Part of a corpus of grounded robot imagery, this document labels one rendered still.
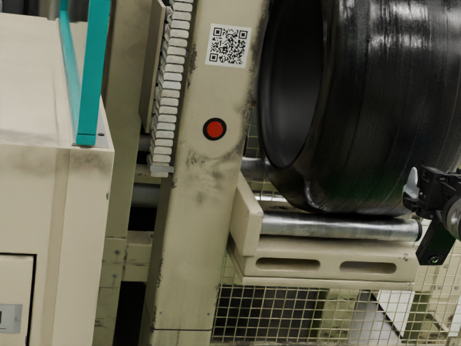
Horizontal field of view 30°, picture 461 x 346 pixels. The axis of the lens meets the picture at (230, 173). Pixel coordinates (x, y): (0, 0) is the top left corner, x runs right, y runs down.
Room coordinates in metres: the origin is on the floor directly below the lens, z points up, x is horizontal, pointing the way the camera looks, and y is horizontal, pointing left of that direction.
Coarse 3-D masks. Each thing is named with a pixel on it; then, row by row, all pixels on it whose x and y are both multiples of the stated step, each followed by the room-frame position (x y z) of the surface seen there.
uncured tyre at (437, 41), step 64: (320, 0) 1.54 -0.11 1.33; (384, 0) 1.47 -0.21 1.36; (448, 0) 1.51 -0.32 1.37; (320, 64) 1.94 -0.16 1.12; (384, 64) 1.41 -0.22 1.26; (448, 64) 1.45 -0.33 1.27; (320, 128) 1.43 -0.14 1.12; (384, 128) 1.40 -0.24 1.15; (448, 128) 1.44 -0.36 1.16; (320, 192) 1.46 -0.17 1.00; (384, 192) 1.46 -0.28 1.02
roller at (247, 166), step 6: (246, 162) 1.76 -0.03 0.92; (252, 162) 1.77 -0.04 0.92; (258, 162) 1.77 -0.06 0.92; (240, 168) 1.75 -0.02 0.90; (246, 168) 1.76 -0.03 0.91; (252, 168) 1.76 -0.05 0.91; (258, 168) 1.76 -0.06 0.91; (246, 174) 1.76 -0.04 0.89; (252, 174) 1.76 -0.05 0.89; (258, 174) 1.77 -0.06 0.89; (264, 174) 1.77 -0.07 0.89
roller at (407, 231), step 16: (272, 224) 1.48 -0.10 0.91; (288, 224) 1.49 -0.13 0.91; (304, 224) 1.50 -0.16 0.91; (320, 224) 1.51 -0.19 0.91; (336, 224) 1.52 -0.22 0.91; (352, 224) 1.53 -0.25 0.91; (368, 224) 1.54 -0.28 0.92; (384, 224) 1.55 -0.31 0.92; (400, 224) 1.56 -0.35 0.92; (416, 224) 1.57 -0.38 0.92; (400, 240) 1.56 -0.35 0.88; (416, 240) 1.57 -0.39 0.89
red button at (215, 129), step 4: (212, 124) 1.52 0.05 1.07; (216, 124) 1.52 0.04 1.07; (220, 124) 1.52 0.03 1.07; (208, 128) 1.52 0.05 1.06; (212, 128) 1.52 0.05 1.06; (216, 128) 1.52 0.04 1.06; (220, 128) 1.52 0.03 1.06; (208, 132) 1.52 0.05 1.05; (212, 132) 1.52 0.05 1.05; (216, 132) 1.52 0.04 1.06; (220, 132) 1.52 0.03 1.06; (212, 136) 1.52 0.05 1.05; (216, 136) 1.52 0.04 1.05
